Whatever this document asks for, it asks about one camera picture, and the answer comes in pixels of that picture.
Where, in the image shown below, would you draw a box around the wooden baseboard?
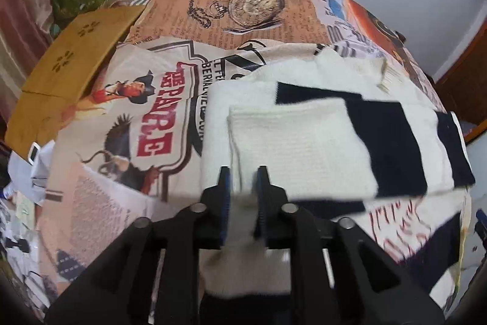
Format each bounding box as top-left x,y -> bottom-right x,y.
434,18 -> 487,93

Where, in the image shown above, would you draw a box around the scattered papers beside bed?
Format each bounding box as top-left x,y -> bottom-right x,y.
0,150 -> 58,310

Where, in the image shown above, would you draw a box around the printed bedsheet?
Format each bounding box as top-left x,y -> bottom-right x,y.
8,0 -> 472,310

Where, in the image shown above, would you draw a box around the striped pink curtain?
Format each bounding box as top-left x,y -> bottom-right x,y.
0,0 -> 54,120

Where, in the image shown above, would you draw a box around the wooden bed frame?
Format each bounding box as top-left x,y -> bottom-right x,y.
458,119 -> 487,145

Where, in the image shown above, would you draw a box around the plain bamboo board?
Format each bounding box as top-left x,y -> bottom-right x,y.
5,89 -> 77,160

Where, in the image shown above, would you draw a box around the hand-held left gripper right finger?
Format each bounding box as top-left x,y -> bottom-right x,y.
255,165 -> 446,325

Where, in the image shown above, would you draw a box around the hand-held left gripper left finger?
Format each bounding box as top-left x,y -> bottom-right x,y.
44,166 -> 233,325

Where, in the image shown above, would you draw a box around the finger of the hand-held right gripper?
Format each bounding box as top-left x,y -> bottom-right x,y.
475,209 -> 487,247

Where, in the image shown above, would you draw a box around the black and white striped sweater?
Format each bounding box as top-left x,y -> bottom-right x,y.
198,51 -> 476,325

